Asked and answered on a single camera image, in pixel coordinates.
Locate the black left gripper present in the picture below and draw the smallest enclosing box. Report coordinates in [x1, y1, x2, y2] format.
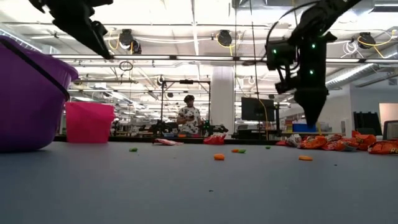
[46, 0, 114, 60]

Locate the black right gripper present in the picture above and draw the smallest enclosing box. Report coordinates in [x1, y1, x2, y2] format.
[275, 30, 338, 127]

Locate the silver candy wrapper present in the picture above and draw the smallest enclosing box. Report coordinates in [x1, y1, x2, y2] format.
[285, 134, 302, 147]

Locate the blue storage bin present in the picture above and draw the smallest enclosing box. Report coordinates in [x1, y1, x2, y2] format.
[292, 123, 317, 133]

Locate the black monitor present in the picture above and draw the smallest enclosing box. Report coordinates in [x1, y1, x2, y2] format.
[241, 97, 276, 122]

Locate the black panel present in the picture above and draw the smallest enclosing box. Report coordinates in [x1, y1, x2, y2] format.
[353, 111, 383, 136]

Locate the dark office chair back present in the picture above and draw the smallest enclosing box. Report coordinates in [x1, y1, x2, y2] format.
[382, 120, 398, 141]

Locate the pink plastic bucket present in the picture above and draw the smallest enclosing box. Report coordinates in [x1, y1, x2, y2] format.
[65, 101, 116, 144]

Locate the white building column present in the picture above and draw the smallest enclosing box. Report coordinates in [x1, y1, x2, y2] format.
[210, 65, 236, 134]

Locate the long ceiling light bar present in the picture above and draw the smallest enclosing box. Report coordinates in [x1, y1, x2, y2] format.
[51, 54, 398, 63]

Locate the purple plastic bucket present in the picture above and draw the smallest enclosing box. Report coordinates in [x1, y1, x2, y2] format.
[0, 35, 80, 153]

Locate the person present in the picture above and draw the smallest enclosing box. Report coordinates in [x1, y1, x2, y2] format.
[176, 95, 202, 136]

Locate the black cable loop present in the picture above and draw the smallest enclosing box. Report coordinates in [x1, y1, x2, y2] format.
[119, 60, 134, 72]

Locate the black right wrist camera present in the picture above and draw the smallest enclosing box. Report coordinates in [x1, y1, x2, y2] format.
[266, 39, 296, 71]

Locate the black metal frame rig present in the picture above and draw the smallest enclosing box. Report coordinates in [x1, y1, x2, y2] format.
[160, 80, 211, 125]

